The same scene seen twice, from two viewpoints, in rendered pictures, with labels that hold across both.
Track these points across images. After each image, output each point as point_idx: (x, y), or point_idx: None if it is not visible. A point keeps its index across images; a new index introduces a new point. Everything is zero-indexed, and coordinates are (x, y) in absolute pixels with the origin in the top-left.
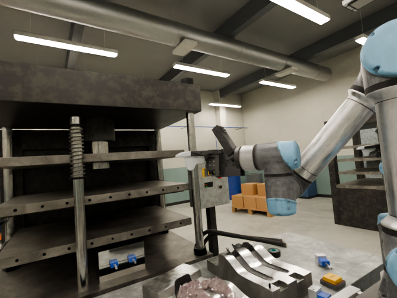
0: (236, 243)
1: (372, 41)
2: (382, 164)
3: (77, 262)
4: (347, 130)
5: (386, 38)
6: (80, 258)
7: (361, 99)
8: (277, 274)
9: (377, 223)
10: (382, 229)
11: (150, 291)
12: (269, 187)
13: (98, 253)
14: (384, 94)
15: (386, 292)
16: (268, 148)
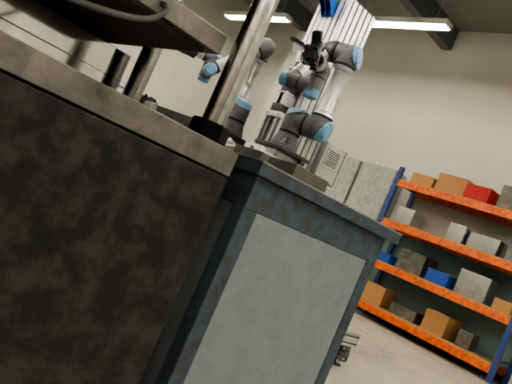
0: (143, 94)
1: (360, 52)
2: (331, 91)
3: (151, 67)
4: None
5: (360, 54)
6: (156, 62)
7: (326, 57)
8: None
9: (296, 111)
10: (321, 115)
11: None
12: (320, 84)
13: (129, 59)
14: (348, 70)
15: (283, 142)
16: (328, 65)
